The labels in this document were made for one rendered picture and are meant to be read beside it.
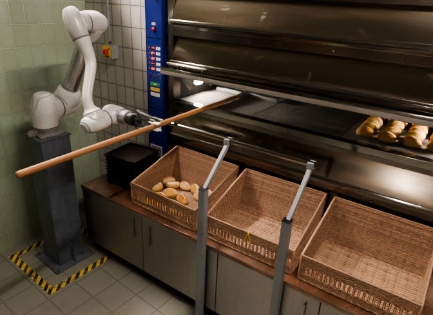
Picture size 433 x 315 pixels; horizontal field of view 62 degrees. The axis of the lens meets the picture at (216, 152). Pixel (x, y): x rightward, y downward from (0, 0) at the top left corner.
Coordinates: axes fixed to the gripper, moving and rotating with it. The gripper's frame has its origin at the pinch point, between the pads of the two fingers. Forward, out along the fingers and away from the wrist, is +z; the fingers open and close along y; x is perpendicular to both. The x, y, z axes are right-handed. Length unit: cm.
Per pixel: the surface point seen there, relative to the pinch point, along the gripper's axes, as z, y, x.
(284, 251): 89, 40, 6
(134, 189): -23, 51, -3
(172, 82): -33, -11, -52
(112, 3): -90, -60, -52
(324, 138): 80, 2, -54
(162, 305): 13, 120, 10
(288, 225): 89, 25, 6
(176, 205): 14, 48, -3
